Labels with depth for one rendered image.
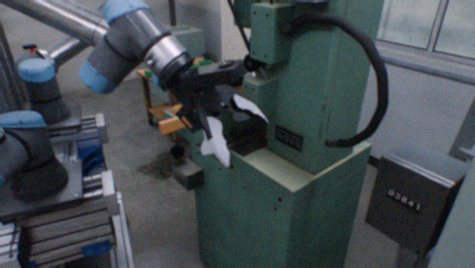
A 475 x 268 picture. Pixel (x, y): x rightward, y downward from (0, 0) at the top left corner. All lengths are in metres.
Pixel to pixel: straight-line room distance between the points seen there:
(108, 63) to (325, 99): 0.58
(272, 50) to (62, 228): 0.83
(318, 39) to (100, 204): 0.81
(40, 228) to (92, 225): 0.14
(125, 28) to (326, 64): 0.54
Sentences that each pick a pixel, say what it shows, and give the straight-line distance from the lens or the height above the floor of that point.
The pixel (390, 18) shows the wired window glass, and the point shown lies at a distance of 2.46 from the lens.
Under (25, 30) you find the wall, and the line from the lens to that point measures 4.04.
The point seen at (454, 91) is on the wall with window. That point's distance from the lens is 2.28.
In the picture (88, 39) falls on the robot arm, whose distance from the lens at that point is 0.82.
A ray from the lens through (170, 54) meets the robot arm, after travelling 0.61.
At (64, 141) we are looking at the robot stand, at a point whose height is 0.73.
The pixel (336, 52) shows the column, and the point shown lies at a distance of 0.94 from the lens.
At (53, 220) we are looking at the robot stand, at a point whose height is 0.72.
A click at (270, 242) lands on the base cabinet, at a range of 1.25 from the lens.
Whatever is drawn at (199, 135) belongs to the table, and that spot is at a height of 0.87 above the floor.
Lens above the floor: 1.43
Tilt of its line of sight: 30 degrees down
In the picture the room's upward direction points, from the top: straight up
